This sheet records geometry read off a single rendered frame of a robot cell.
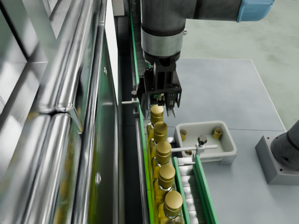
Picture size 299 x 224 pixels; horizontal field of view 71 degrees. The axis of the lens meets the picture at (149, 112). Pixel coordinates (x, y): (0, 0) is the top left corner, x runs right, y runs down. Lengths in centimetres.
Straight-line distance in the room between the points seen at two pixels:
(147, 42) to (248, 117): 90
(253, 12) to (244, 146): 78
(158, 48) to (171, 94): 10
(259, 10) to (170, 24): 13
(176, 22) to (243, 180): 75
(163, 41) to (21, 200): 29
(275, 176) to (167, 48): 71
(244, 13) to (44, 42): 27
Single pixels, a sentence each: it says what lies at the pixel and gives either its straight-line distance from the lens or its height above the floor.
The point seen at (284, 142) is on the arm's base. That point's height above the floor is 91.
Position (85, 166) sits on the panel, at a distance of 29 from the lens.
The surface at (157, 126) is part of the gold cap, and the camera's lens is 51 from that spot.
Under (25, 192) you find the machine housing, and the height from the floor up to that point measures 140.
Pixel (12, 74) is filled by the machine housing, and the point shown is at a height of 145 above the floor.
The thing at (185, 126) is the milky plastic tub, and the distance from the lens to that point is 95.
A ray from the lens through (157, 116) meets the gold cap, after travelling 55.
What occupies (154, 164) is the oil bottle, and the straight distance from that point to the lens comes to 54.
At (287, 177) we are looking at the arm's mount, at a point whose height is 82.
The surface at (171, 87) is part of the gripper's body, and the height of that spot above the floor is 129.
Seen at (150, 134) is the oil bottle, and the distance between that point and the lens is 60.
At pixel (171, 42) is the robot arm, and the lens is 37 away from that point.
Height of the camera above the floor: 156
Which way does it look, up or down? 48 degrees down
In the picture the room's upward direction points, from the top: straight up
